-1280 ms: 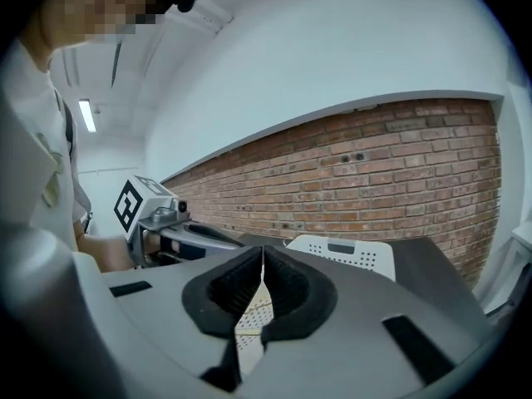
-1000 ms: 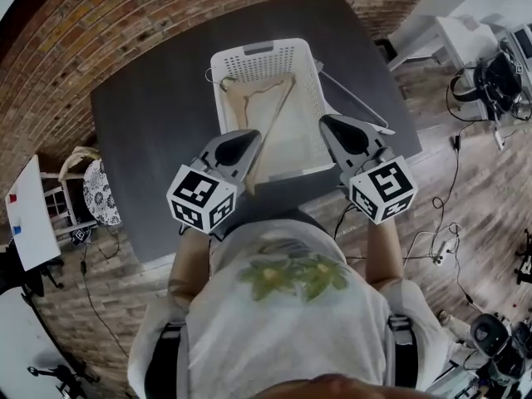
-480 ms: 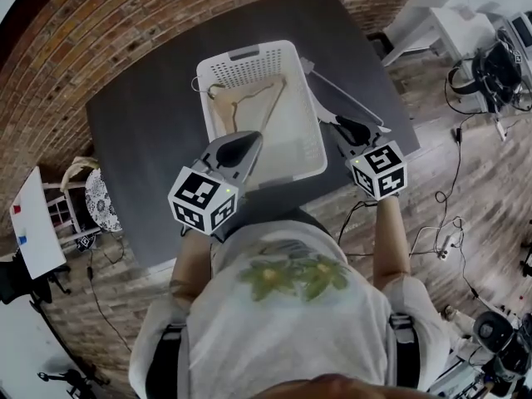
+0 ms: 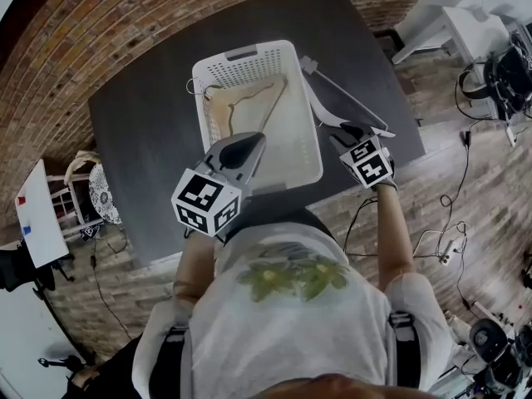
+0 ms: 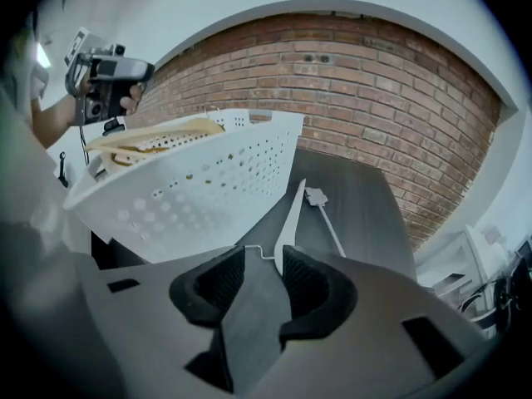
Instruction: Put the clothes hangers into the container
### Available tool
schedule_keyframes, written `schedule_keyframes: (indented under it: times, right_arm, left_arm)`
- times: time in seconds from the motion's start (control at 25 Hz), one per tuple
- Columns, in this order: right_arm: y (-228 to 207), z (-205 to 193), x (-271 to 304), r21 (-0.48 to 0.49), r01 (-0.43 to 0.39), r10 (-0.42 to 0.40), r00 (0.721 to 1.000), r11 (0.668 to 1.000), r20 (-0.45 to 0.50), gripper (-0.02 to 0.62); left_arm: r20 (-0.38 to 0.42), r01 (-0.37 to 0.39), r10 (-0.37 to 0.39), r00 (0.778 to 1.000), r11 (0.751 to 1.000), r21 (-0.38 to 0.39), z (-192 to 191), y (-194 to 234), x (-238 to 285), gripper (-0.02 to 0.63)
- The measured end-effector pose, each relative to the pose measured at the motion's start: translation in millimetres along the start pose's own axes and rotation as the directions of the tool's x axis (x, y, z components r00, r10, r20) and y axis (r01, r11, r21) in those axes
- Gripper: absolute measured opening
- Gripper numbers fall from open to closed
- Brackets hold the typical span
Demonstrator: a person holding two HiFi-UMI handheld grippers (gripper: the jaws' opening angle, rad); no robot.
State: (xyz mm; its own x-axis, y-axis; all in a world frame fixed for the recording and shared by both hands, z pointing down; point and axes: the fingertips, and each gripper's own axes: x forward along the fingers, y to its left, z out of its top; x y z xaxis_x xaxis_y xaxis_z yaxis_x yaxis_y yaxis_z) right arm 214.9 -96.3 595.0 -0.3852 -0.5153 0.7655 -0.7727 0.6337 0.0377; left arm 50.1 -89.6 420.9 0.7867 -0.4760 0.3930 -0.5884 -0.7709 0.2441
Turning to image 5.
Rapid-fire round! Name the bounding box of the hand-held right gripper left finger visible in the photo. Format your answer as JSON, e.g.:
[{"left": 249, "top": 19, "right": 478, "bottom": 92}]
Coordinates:
[{"left": 82, "top": 246, "right": 247, "bottom": 399}]

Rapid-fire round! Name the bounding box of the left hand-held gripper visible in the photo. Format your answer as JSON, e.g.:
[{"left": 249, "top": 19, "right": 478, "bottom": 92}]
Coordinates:
[{"left": 63, "top": 26, "right": 155, "bottom": 129}]

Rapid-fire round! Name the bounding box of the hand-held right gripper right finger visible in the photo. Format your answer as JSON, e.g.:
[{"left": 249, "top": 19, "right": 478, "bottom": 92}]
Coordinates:
[{"left": 249, "top": 245, "right": 487, "bottom": 399}]

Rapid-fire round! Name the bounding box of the light wooden hanger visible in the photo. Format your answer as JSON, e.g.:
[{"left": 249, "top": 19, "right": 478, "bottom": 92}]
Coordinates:
[{"left": 82, "top": 117, "right": 225, "bottom": 168}]

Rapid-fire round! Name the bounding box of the white plastic hanger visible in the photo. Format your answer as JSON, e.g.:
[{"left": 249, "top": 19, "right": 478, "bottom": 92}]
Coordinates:
[{"left": 244, "top": 177, "right": 348, "bottom": 273}]

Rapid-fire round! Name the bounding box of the white plastic laundry basket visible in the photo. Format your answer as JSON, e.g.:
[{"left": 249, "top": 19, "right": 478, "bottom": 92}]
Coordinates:
[{"left": 62, "top": 108, "right": 307, "bottom": 265}]

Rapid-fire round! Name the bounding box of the person's left forearm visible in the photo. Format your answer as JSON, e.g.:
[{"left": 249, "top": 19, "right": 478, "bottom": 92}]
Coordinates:
[{"left": 31, "top": 91, "right": 80, "bottom": 149}]

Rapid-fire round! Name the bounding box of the person's left hand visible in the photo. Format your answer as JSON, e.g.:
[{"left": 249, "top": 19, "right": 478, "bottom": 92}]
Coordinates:
[{"left": 119, "top": 83, "right": 145, "bottom": 116}]

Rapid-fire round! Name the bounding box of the white desk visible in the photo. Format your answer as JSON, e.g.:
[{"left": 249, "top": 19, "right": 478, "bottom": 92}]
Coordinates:
[{"left": 415, "top": 222, "right": 532, "bottom": 340}]

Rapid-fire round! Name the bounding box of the person's white printed t-shirt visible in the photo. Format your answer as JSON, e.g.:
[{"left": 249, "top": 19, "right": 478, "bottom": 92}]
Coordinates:
[{"left": 0, "top": 10, "right": 92, "bottom": 257}]

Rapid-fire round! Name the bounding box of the black bag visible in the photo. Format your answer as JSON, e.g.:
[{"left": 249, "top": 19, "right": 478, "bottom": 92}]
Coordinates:
[{"left": 494, "top": 239, "right": 532, "bottom": 336}]

